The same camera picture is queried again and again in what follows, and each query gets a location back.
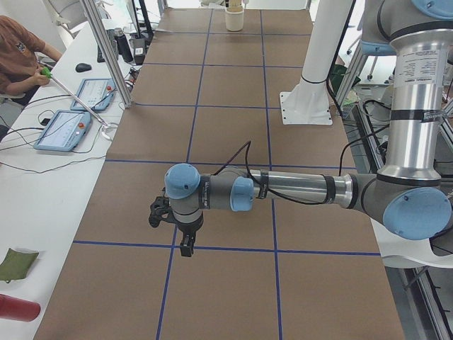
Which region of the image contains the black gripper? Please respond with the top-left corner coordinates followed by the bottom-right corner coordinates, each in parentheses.
top-left (173, 211), bottom-right (204, 257)

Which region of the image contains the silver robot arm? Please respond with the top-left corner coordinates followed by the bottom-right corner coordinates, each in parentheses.
top-left (149, 1), bottom-right (452, 256)

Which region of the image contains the near blue teach pendant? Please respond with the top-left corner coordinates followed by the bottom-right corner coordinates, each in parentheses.
top-left (33, 110), bottom-right (91, 152)

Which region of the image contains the blue teach pendant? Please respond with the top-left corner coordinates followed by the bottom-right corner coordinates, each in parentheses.
top-left (33, 110), bottom-right (91, 152)
top-left (76, 78), bottom-right (116, 112)

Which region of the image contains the green cloth pouch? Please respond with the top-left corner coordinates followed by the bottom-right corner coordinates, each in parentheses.
top-left (1, 248), bottom-right (39, 283)

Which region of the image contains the far blue teach pendant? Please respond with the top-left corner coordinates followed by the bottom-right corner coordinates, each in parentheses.
top-left (76, 78), bottom-right (116, 112)

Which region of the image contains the red bottle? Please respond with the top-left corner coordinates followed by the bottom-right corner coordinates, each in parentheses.
top-left (1, 294), bottom-right (41, 322)

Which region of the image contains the black computer mouse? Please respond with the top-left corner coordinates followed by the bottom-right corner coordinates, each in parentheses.
top-left (75, 63), bottom-right (92, 73)

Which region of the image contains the black bottle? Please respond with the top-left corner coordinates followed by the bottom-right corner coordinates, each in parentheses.
top-left (114, 28), bottom-right (134, 63)

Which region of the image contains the black keyboard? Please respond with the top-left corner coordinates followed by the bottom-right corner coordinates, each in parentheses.
top-left (96, 28), bottom-right (118, 64)

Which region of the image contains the cream bin with lid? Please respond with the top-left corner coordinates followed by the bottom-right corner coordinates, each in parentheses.
top-left (225, 0), bottom-right (245, 32)

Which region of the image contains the person in brown shirt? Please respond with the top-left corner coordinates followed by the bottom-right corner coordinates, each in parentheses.
top-left (1, 16), bottom-right (62, 106)

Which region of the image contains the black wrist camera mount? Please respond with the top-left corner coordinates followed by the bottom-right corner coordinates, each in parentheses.
top-left (149, 196), bottom-right (175, 228)

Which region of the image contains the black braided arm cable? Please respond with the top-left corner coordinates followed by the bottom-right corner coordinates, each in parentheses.
top-left (212, 140), bottom-right (390, 205)

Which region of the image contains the white camera stand post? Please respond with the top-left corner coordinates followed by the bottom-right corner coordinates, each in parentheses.
top-left (280, 0), bottom-right (355, 125)

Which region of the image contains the metal rod green handle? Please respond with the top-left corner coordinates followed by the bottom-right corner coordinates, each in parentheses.
top-left (40, 67), bottom-right (118, 142)

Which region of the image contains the aluminium frame post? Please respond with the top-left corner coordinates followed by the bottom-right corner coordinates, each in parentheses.
top-left (79, 0), bottom-right (132, 108)

